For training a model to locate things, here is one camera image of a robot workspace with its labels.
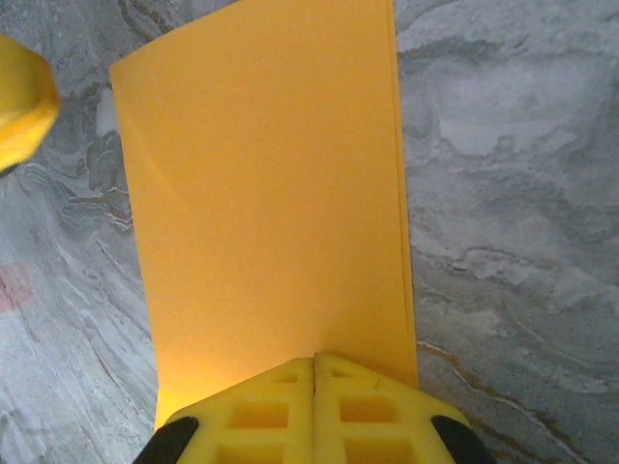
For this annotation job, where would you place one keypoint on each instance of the orange-yellow cloth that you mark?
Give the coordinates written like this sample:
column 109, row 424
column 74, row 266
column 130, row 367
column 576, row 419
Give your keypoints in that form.
column 266, row 193

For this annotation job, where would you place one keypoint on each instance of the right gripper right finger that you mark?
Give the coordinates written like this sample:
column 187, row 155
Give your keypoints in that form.
column 377, row 425

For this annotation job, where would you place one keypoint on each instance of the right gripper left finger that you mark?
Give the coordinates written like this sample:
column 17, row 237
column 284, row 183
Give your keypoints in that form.
column 251, row 425

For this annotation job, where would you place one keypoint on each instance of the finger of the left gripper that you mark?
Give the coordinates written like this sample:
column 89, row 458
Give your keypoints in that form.
column 19, row 106

